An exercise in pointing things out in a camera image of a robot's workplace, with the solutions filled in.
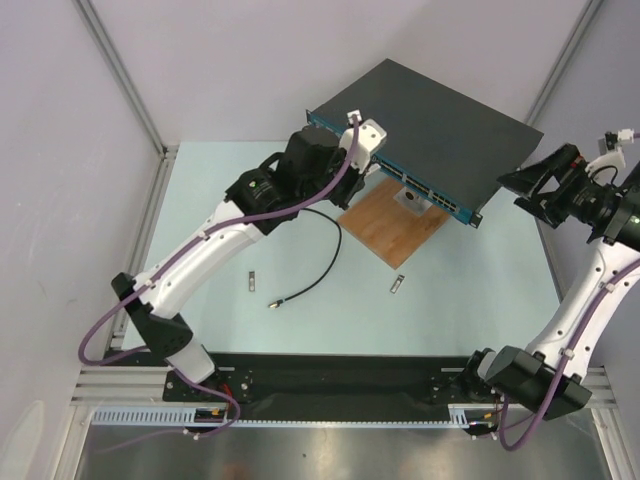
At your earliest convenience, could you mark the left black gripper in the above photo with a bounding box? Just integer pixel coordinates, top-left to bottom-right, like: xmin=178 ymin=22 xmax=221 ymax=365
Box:
xmin=299 ymin=141 xmax=371 ymax=211

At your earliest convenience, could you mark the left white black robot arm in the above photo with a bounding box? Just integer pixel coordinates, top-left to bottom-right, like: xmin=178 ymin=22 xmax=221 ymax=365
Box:
xmin=111 ymin=122 xmax=386 ymax=400

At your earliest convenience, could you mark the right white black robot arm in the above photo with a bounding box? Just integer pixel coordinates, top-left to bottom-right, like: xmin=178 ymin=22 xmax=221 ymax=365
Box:
xmin=460 ymin=142 xmax=639 ymax=420

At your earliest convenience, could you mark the brown wooden board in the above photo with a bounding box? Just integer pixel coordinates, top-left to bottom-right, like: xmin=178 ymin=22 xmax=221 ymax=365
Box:
xmin=338 ymin=178 xmax=451 ymax=269

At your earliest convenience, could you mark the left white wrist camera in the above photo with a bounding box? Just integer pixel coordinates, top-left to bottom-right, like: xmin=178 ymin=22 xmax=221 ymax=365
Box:
xmin=339 ymin=110 xmax=388 ymax=173

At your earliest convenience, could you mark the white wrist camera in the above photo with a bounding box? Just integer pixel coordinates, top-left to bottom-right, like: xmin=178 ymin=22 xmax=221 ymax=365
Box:
xmin=584 ymin=128 xmax=640 ymax=174
xmin=339 ymin=110 xmax=388 ymax=173

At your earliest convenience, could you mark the metal switch stand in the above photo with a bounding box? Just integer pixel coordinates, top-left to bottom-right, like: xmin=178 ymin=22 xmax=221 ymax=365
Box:
xmin=394 ymin=187 xmax=431 ymax=217

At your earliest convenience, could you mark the blue black network switch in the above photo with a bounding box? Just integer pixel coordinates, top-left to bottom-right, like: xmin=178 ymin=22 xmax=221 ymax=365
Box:
xmin=306 ymin=59 xmax=543 ymax=228

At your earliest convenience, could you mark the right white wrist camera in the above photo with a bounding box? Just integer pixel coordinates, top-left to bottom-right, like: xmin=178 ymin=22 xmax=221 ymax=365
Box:
xmin=584 ymin=128 xmax=640 ymax=174

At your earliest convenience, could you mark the black cable with plug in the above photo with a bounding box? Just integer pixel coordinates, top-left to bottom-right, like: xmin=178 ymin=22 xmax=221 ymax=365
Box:
xmin=268 ymin=208 xmax=344 ymax=312

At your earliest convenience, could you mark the left aluminium frame post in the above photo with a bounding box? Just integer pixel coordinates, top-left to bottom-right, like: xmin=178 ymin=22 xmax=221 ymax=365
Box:
xmin=72 ymin=0 xmax=178 ymax=159

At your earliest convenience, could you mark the aluminium frame post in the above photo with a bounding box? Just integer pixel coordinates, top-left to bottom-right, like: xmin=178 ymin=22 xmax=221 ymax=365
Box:
xmin=72 ymin=0 xmax=178 ymax=159
xmin=524 ymin=0 xmax=605 ymax=127

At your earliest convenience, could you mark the right aluminium frame post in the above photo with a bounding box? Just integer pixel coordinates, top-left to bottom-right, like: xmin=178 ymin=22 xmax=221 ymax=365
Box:
xmin=524 ymin=0 xmax=605 ymax=127

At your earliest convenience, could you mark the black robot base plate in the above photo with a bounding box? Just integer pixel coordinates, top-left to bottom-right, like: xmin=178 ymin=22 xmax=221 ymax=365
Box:
xmin=102 ymin=351 xmax=521 ymax=421

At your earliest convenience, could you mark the white slotted cable duct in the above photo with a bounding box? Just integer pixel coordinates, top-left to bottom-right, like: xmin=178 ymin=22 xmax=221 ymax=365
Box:
xmin=91 ymin=405 xmax=497 ymax=430

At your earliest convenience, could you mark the aluminium frame rail front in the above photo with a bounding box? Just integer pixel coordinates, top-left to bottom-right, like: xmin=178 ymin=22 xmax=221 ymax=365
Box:
xmin=71 ymin=366 xmax=617 ymax=408

